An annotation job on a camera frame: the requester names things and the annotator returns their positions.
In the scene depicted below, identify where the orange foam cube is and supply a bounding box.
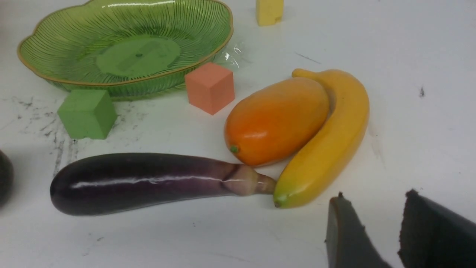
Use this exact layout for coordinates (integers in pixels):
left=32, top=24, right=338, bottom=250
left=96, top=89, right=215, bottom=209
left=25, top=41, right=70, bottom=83
left=184, top=63, right=235, bottom=115

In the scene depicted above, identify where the yellow banana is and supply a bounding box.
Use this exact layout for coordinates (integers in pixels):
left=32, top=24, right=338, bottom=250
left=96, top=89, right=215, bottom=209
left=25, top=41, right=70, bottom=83
left=273, top=68, right=370, bottom=209

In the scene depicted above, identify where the yellow foam cube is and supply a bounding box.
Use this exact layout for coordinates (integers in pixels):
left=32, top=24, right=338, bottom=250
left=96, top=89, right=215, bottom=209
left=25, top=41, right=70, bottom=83
left=255, top=0, right=284, bottom=26

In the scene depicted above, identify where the green foam cube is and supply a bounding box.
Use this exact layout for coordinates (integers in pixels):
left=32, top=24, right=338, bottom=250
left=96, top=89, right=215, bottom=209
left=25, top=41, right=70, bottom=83
left=57, top=90, right=118, bottom=140

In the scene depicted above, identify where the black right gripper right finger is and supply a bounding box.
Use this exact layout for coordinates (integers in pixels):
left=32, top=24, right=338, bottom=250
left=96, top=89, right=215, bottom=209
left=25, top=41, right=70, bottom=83
left=398, top=190, right=476, bottom=268

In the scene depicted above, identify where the orange mango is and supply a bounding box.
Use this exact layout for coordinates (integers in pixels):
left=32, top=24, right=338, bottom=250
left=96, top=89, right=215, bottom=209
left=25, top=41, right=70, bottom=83
left=224, top=77, right=330, bottom=166

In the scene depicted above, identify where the green glass leaf plate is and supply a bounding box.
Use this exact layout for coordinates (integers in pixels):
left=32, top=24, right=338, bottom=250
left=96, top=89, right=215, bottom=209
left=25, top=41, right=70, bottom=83
left=17, top=0, right=234, bottom=101

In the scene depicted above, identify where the purple eggplant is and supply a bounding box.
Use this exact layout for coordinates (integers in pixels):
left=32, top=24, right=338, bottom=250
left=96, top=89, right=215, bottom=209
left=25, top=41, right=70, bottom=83
left=50, top=153, right=276, bottom=216

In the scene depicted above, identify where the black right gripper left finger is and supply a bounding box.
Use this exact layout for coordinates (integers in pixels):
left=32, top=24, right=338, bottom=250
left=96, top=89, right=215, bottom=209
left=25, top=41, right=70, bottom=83
left=326, top=192, right=391, bottom=268

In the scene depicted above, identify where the dark purple mangosteen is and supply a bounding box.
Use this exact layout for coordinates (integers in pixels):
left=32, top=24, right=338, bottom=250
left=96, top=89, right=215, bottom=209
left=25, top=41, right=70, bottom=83
left=0, top=151, right=14, bottom=207

